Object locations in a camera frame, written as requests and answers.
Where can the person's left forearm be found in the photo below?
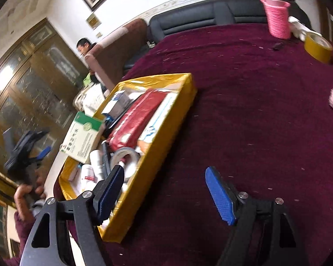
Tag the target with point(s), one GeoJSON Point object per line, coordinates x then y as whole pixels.
{"type": "Point", "coordinates": [25, 232]}

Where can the blue white small box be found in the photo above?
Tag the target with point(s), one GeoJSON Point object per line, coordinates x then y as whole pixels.
{"type": "Point", "coordinates": [116, 104]}

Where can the gold cardboard box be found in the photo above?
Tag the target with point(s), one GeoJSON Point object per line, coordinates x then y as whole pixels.
{"type": "Point", "coordinates": [166, 149]}

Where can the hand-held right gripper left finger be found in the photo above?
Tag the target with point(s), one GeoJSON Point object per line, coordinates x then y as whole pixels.
{"type": "Point", "coordinates": [111, 191]}

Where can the white bottle red label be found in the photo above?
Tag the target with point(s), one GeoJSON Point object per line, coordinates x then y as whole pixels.
{"type": "Point", "coordinates": [88, 176]}

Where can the black leather sofa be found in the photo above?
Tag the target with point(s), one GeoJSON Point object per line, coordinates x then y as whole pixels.
{"type": "Point", "coordinates": [188, 19]}

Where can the white items pile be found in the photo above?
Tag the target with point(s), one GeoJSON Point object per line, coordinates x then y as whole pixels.
{"type": "Point", "coordinates": [301, 27]}

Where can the person's left hand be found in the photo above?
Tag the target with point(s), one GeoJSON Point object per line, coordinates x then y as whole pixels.
{"type": "Point", "coordinates": [25, 202]}

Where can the brown armchair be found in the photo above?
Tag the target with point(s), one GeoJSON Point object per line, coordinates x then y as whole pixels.
{"type": "Point", "coordinates": [119, 50]}

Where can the pink woven basket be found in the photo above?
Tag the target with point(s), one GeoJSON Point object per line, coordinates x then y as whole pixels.
{"type": "Point", "coordinates": [277, 19]}

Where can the small black object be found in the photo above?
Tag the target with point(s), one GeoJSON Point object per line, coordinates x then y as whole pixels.
{"type": "Point", "coordinates": [277, 46]}

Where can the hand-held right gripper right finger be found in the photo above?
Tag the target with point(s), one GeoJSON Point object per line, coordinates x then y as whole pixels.
{"type": "Point", "coordinates": [219, 196]}

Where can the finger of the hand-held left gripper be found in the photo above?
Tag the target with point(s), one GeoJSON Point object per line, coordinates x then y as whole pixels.
{"type": "Point", "coordinates": [44, 153]}

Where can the red pouch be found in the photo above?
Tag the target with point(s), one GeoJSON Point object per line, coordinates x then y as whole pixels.
{"type": "Point", "coordinates": [136, 122]}

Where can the small gold wall plaque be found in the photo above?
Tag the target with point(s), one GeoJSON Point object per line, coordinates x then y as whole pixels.
{"type": "Point", "coordinates": [93, 20]}

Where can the grey tape roll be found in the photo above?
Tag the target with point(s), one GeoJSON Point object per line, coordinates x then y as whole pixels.
{"type": "Point", "coordinates": [126, 158]}

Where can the white plastic bottle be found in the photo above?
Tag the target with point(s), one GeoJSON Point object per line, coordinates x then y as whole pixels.
{"type": "Point", "coordinates": [96, 163]}

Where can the yellow tape roll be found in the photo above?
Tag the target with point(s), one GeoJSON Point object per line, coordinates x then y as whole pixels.
{"type": "Point", "coordinates": [317, 50]}

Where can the white green medicine box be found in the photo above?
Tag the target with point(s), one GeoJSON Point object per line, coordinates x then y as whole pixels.
{"type": "Point", "coordinates": [83, 138]}

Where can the white plastic bag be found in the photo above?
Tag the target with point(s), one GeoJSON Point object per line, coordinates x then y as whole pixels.
{"type": "Point", "coordinates": [90, 98]}

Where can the maroon table cloth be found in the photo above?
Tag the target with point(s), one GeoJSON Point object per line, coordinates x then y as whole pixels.
{"type": "Point", "coordinates": [252, 110]}

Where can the wooden glass cabinet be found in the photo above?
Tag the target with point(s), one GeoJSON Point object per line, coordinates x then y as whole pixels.
{"type": "Point", "coordinates": [30, 88]}

